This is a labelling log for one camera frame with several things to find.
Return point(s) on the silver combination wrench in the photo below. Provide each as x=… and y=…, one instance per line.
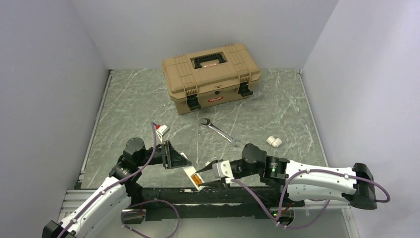
x=234, y=141

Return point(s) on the orange battery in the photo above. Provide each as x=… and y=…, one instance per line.
x=196, y=179

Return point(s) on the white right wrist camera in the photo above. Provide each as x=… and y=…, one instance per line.
x=222, y=170

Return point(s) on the white air conditioner remote control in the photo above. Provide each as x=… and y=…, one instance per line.
x=189, y=172

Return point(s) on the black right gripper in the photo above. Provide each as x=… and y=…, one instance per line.
x=216, y=184

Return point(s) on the tan plastic toolbox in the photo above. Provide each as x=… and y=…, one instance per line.
x=207, y=78

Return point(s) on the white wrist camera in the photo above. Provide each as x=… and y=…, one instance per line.
x=162, y=130
x=222, y=170

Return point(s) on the white pipe elbow fitting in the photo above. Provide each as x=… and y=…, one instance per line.
x=274, y=142

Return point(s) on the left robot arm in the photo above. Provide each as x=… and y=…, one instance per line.
x=117, y=192

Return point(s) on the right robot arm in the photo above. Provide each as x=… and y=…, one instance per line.
x=298, y=181

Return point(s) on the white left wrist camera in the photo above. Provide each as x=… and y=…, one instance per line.
x=162, y=130

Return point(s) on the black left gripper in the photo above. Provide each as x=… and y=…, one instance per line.
x=173, y=159

